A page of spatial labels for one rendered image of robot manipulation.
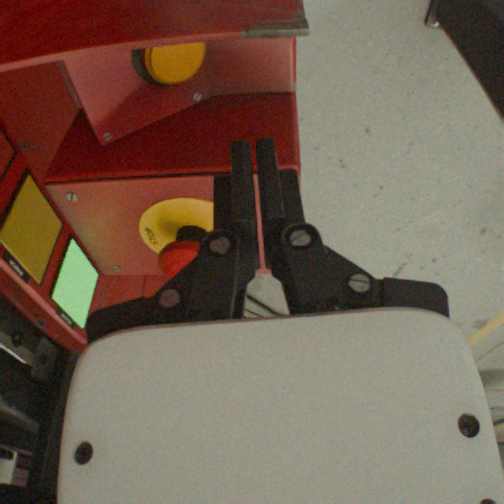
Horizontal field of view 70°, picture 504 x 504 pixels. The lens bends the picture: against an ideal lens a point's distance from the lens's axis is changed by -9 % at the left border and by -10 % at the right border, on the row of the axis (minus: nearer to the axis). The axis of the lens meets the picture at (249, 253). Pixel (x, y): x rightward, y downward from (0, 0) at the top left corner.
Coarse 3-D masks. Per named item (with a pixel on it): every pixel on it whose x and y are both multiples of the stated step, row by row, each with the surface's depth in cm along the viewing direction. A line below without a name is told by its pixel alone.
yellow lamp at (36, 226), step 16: (32, 192) 21; (16, 208) 20; (32, 208) 21; (48, 208) 23; (16, 224) 20; (32, 224) 21; (48, 224) 23; (0, 240) 18; (16, 240) 20; (32, 240) 21; (48, 240) 23; (16, 256) 20; (32, 256) 21; (48, 256) 23; (32, 272) 21
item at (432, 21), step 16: (432, 0) 78; (448, 0) 72; (464, 0) 65; (480, 0) 60; (496, 0) 57; (432, 16) 80; (448, 16) 72; (464, 16) 66; (480, 16) 60; (496, 16) 56; (448, 32) 73; (464, 32) 66; (480, 32) 61; (496, 32) 56; (464, 48) 67; (480, 48) 61; (496, 48) 57; (480, 64) 62; (496, 64) 57; (480, 80) 62; (496, 80) 57; (496, 96) 58; (496, 112) 61
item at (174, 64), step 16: (144, 48) 20; (160, 48) 20; (176, 48) 21; (192, 48) 21; (144, 64) 21; (160, 64) 21; (176, 64) 22; (192, 64) 22; (160, 80) 22; (176, 80) 22
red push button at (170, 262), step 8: (184, 232) 25; (192, 232) 25; (200, 232) 25; (176, 240) 25; (184, 240) 24; (192, 240) 24; (200, 240) 25; (168, 248) 23; (176, 248) 23; (184, 248) 23; (192, 248) 23; (160, 256) 24; (168, 256) 24; (176, 256) 23; (184, 256) 23; (192, 256) 23; (160, 264) 24; (168, 264) 24; (176, 264) 24; (184, 264) 24; (168, 272) 25; (176, 272) 25
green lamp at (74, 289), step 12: (72, 240) 26; (72, 252) 26; (72, 264) 26; (84, 264) 27; (60, 276) 24; (72, 276) 26; (84, 276) 27; (96, 276) 29; (60, 288) 24; (72, 288) 26; (84, 288) 27; (60, 300) 24; (72, 300) 26; (84, 300) 27; (72, 312) 25; (84, 312) 27
